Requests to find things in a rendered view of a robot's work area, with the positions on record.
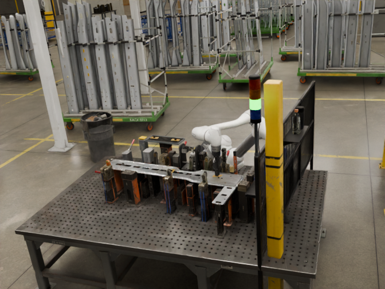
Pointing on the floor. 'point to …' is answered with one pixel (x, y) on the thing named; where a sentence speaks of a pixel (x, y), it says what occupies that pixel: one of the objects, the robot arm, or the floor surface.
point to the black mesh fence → (300, 162)
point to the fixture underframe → (205, 271)
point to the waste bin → (99, 134)
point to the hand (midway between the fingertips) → (217, 171)
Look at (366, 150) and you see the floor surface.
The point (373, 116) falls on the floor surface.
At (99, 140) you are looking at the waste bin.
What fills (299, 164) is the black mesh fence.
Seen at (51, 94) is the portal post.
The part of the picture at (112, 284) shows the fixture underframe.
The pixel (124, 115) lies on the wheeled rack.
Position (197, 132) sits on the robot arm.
